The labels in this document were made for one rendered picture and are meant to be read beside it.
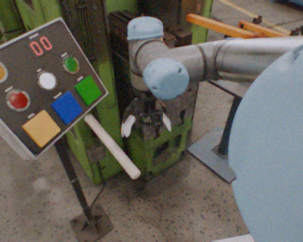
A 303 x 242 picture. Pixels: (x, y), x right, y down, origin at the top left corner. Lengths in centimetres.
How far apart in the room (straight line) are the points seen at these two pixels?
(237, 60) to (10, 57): 56
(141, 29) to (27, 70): 36
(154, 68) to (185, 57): 6
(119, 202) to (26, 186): 67
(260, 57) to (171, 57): 15
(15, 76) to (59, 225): 116
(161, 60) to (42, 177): 161
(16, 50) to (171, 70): 46
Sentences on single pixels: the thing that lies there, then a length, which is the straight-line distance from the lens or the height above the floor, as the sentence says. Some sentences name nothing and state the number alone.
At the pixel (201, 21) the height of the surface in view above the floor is 111.
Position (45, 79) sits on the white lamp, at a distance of 76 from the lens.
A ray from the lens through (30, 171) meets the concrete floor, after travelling 201.
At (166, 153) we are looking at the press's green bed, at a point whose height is 16.
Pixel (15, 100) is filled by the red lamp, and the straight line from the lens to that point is 72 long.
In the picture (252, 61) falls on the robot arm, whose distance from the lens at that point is 39.
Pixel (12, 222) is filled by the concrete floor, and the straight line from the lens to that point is 184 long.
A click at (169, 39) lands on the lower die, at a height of 99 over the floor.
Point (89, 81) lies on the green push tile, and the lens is 83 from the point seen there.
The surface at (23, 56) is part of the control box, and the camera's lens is 76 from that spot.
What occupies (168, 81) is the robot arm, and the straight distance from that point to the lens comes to 43.
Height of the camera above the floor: 149
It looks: 45 degrees down
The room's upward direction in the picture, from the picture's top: straight up
